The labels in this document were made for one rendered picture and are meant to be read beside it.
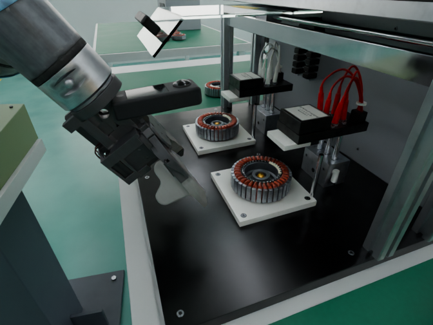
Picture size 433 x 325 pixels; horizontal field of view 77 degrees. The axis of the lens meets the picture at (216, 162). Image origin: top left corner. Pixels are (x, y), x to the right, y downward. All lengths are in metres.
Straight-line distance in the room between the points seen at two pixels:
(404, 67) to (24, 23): 0.40
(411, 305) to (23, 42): 0.54
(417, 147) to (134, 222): 0.44
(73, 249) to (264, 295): 1.31
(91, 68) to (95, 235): 1.35
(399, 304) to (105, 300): 1.11
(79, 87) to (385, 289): 0.47
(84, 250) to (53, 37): 1.33
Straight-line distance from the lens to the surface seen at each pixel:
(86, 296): 1.39
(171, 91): 0.36
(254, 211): 0.48
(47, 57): 0.33
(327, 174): 0.56
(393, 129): 0.61
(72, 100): 0.35
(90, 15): 5.10
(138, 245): 0.49
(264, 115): 0.72
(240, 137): 0.69
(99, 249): 1.55
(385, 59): 0.41
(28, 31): 0.33
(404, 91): 0.59
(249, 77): 0.68
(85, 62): 0.34
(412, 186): 0.39
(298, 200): 0.51
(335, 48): 0.47
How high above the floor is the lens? 1.11
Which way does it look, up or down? 33 degrees down
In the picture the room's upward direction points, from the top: 1 degrees counter-clockwise
